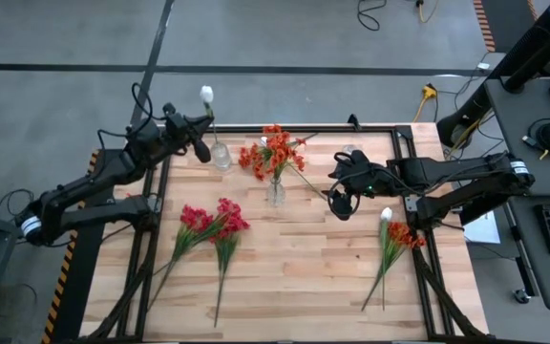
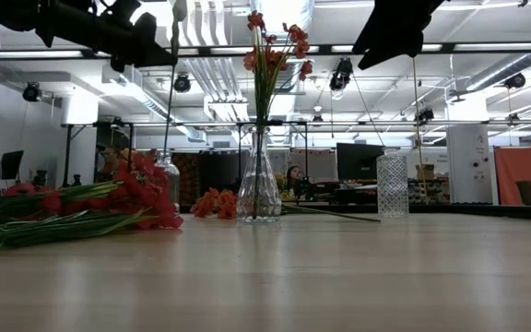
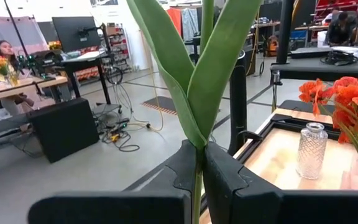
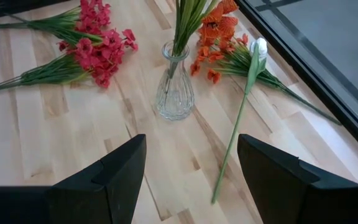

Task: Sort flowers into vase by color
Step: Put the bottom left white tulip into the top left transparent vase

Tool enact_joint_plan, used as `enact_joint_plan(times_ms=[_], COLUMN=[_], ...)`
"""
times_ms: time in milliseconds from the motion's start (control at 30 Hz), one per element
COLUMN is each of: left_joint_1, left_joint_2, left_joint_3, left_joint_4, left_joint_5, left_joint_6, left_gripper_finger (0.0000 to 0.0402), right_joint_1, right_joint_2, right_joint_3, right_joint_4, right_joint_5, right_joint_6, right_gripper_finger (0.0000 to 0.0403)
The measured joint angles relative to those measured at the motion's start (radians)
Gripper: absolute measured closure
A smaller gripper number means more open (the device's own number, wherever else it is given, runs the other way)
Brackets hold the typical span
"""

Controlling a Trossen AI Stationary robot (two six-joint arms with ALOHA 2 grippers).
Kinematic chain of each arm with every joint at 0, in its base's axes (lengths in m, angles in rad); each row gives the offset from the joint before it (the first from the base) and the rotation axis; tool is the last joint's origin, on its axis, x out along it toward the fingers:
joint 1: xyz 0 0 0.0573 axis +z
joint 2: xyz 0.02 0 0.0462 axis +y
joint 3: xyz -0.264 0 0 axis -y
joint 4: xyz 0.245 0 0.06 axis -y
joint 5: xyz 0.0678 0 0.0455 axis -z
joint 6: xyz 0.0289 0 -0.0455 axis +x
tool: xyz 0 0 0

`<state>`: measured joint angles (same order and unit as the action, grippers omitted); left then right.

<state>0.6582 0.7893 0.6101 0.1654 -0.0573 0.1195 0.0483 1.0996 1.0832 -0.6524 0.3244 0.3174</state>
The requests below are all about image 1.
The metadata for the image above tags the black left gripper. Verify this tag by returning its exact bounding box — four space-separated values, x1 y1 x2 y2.
162 102 215 164

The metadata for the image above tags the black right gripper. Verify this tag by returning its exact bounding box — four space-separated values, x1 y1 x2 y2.
329 150 393 198

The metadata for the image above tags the orange artificial flower bunch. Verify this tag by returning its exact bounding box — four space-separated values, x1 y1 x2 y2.
251 123 308 190
238 132 320 183
360 221 428 312

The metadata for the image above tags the faceted flared clear glass vase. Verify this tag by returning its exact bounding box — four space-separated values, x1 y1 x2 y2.
265 175 286 208

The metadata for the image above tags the round clear glass bottle vase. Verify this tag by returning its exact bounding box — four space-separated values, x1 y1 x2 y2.
209 140 233 172

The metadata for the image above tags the white paper sheet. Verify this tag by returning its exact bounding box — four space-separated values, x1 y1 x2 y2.
463 209 501 245

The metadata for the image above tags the black hazard-striped side panel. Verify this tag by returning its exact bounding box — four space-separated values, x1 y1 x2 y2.
40 148 123 344

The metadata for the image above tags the black tower fan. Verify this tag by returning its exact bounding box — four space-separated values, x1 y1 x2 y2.
487 0 550 95

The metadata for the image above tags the black right camera cable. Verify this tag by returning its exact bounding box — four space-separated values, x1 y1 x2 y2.
326 166 391 222

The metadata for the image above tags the black camera cable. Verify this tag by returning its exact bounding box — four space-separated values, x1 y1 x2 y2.
326 166 391 222
96 81 171 144

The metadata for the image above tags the black left camera cable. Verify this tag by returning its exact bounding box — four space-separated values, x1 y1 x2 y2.
96 81 171 144

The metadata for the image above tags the black aluminium table frame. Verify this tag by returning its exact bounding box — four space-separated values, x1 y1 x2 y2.
81 114 491 344

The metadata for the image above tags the yellow power plug with cable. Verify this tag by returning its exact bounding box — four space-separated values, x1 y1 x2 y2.
412 83 438 123

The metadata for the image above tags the black floor cable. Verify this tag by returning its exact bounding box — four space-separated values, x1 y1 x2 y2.
355 0 389 32
0 188 35 221

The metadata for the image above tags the yellow floor cable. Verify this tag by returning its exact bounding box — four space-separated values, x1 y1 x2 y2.
415 0 441 25

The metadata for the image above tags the orange-striped floor cable ramp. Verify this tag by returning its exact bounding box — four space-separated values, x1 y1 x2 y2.
473 0 498 54

